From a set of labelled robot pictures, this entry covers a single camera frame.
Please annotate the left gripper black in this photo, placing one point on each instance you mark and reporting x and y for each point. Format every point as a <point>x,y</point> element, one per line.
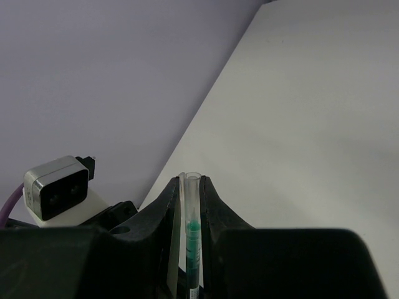
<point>136,256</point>

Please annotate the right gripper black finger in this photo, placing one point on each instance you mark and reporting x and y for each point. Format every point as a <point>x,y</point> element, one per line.
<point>240,261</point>

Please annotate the clear pen cap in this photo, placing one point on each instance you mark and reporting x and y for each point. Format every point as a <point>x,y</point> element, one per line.
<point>191,200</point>

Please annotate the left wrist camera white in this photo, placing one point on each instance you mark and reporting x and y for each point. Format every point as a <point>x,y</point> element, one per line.
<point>57,193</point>

